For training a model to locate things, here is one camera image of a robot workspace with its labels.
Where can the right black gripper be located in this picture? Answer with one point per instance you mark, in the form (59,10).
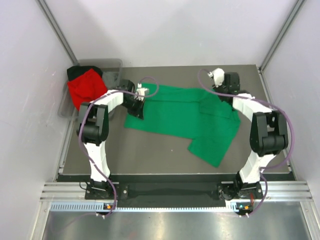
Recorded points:
(217,89)

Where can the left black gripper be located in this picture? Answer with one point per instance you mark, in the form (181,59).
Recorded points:
(138,111)

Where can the green t-shirt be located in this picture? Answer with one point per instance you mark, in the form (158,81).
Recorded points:
(190,113)

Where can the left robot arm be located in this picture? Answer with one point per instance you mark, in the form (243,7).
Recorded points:
(93,130)

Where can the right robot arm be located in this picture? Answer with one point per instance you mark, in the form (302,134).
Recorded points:
(268,132)

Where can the grey plastic bin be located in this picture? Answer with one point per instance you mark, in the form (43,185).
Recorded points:
(113,67)

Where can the red t-shirt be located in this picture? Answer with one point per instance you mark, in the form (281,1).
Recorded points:
(86,88)

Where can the black t-shirt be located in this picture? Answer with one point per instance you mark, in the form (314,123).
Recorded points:
(77,70)

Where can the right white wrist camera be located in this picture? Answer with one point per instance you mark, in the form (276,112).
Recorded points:
(217,76)

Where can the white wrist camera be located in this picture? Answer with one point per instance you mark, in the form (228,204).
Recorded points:
(141,92)
(217,76)

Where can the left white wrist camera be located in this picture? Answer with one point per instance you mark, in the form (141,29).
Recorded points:
(141,92)

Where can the right aluminium frame post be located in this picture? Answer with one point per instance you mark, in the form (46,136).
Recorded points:
(298,5)

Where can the aluminium frame post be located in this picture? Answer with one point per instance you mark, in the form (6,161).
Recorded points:
(56,29)
(298,5)

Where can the slotted grey cable duct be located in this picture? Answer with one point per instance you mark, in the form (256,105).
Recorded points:
(104,207)

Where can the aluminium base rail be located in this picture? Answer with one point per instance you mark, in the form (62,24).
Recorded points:
(277,191)

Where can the left aluminium frame post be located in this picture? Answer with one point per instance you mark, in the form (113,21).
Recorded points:
(56,29)

